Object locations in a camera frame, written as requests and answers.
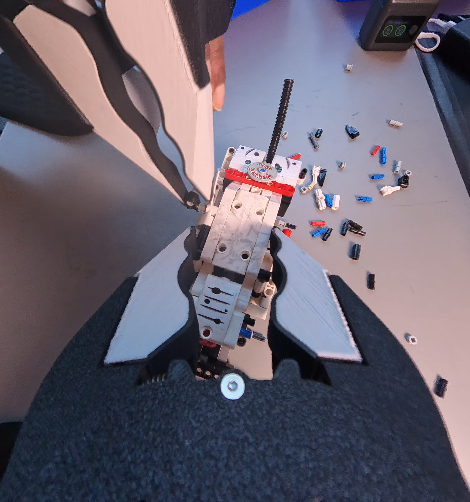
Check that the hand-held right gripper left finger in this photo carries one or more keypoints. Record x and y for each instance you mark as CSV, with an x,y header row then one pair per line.
x,y
149,318

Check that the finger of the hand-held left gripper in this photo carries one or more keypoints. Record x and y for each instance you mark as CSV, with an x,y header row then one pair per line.
x,y
180,94
86,86

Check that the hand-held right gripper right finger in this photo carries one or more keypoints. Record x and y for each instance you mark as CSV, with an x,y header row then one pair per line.
x,y
313,314

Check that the white toy truck chassis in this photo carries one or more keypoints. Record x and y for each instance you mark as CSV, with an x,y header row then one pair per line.
x,y
239,251

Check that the black ribbed flexible rod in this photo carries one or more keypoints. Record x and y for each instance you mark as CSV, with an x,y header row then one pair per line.
x,y
280,118

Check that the small black connector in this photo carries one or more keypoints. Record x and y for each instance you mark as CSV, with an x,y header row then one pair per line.
x,y
189,201

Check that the grey desk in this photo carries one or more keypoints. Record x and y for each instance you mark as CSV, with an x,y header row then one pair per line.
x,y
62,274

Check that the person's left hand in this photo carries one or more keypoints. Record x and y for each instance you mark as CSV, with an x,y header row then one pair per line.
x,y
216,74

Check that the scattered small building pieces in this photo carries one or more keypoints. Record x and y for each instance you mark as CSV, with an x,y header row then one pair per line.
x,y
329,200

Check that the black box device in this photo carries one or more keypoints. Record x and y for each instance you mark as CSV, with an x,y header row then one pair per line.
x,y
396,23

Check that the black power adapter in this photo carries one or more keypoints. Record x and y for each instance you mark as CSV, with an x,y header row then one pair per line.
x,y
466,55

